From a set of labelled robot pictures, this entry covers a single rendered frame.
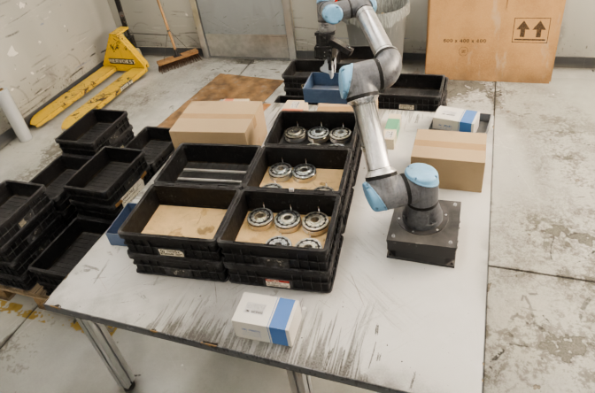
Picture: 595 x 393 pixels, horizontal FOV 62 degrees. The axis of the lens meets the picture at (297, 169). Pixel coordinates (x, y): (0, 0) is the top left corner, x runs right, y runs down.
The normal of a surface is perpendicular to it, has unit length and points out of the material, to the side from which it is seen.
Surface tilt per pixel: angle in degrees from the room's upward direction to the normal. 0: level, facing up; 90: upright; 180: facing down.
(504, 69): 72
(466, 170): 90
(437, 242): 2
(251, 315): 0
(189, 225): 0
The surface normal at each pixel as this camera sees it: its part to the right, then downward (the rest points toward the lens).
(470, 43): -0.32, 0.39
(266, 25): -0.32, 0.60
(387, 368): -0.12, -0.79
